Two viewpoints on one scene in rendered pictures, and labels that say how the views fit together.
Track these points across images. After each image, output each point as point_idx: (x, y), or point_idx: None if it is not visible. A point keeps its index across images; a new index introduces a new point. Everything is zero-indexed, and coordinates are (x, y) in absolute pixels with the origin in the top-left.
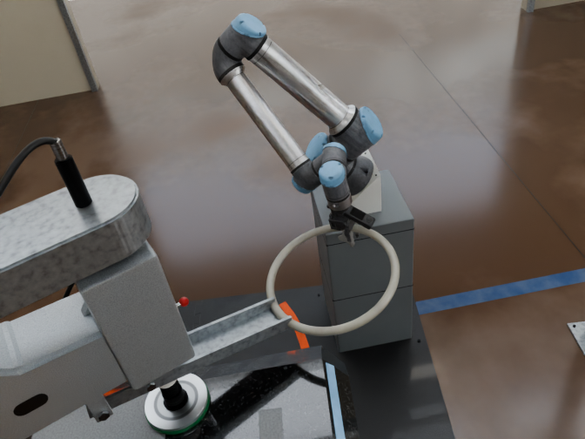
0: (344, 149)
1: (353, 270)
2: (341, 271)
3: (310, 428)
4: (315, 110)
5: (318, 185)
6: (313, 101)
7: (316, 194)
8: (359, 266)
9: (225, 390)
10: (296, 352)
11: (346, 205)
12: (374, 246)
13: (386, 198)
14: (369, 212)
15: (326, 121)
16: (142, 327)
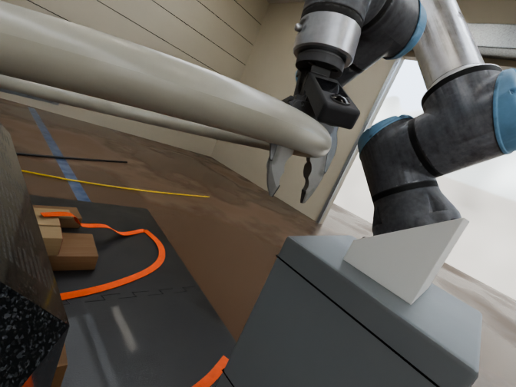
0: (422, 8)
1: (277, 348)
2: (263, 329)
3: None
4: (425, 43)
5: None
6: (432, 24)
7: (342, 236)
8: (289, 354)
9: None
10: (34, 269)
11: (320, 29)
12: (339, 343)
13: (441, 312)
14: (386, 284)
15: (431, 67)
16: None
